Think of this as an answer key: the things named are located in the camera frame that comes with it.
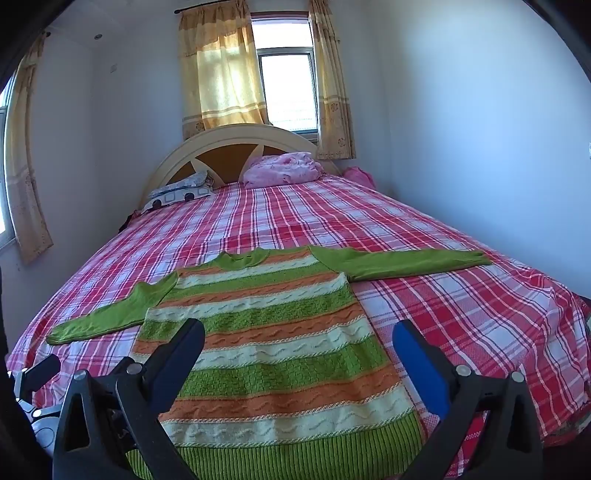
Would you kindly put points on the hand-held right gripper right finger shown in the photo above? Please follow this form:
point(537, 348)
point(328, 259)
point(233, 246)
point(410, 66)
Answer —
point(415, 364)

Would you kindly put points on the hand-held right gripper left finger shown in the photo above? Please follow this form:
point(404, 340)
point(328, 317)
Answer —
point(180, 364)

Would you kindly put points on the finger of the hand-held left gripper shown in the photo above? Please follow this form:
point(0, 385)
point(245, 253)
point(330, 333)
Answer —
point(41, 371)

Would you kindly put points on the green orange striped knit sweater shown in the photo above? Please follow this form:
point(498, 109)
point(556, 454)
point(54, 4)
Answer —
point(277, 323)

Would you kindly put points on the dark cloth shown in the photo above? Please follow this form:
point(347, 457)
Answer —
point(127, 224)

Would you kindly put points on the patterned white blue pillow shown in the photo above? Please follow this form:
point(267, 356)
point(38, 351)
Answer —
point(180, 189)

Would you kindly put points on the red plaid bed sheet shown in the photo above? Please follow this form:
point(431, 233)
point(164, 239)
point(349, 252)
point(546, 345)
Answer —
point(277, 217)

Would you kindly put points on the yellow side curtain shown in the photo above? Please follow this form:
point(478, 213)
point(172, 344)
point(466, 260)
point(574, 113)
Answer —
point(25, 184)

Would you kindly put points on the side window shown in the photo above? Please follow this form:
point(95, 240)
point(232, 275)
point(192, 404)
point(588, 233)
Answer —
point(3, 184)

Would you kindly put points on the small pink cloth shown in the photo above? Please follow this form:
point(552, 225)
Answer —
point(360, 176)

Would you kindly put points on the pink pillow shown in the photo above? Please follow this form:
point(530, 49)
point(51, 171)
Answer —
point(281, 168)

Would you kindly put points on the cream wooden headboard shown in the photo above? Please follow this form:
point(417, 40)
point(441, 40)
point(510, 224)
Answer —
point(231, 138)

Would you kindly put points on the narrow yellow curtain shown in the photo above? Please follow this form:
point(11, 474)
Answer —
point(332, 92)

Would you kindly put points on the wide yellow curtain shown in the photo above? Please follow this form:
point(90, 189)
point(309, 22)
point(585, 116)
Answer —
point(221, 69)

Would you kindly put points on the window behind headboard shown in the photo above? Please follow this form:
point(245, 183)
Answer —
point(286, 83)

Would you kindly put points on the black curtain rod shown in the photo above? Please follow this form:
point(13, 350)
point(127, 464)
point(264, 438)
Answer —
point(198, 6)

